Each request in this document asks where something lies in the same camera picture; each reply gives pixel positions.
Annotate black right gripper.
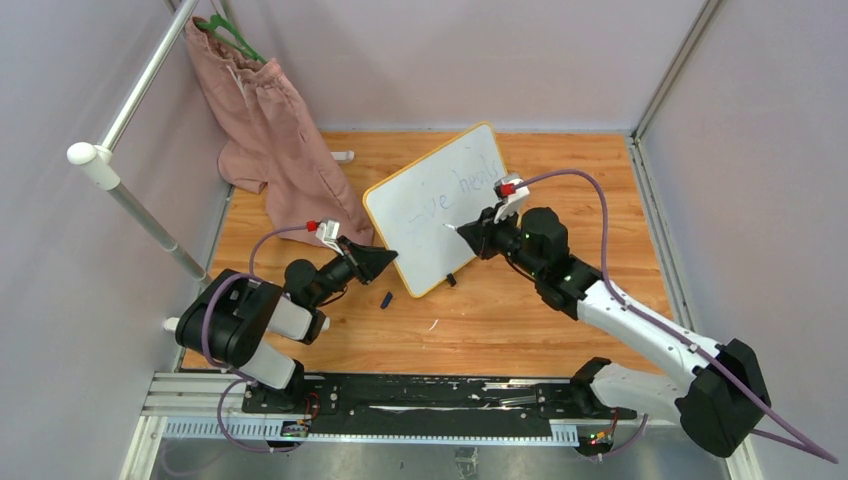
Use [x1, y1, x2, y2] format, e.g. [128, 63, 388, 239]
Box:
[460, 201, 544, 280]

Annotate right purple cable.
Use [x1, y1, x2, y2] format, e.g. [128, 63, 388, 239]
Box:
[498, 168, 840, 465]

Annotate metal clothes rack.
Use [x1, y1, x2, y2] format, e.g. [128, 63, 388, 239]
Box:
[66, 0, 356, 335]

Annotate green clothes hanger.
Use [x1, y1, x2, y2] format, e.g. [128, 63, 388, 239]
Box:
[193, 13, 267, 64]

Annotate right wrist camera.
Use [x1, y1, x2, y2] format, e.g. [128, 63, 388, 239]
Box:
[494, 173, 529, 223]

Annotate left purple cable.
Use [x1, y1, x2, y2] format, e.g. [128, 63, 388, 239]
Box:
[199, 223, 318, 455]

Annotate yellow framed whiteboard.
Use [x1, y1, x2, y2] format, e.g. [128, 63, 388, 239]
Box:
[362, 122, 507, 298]

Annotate blue marker cap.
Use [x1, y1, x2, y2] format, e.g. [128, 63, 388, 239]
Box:
[380, 292, 393, 310]

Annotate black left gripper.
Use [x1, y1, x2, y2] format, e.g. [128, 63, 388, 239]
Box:
[310, 237, 398, 309]

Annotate pink cloth garment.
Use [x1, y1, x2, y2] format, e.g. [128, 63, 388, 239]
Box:
[185, 18, 374, 245]

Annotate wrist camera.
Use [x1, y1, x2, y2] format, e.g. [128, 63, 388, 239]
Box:
[306, 218, 343, 255]
[494, 173, 529, 223]

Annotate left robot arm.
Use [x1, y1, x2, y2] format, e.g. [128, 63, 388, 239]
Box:
[165, 237, 398, 413]

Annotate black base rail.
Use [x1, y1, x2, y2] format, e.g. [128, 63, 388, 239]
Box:
[142, 370, 664, 458]

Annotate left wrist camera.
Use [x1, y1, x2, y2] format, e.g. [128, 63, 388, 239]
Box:
[306, 218, 343, 255]

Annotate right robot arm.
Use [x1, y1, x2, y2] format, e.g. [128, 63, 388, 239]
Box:
[456, 207, 771, 458]

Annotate purple cable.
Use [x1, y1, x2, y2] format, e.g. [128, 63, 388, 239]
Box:
[498, 168, 840, 465]
[199, 223, 318, 455]

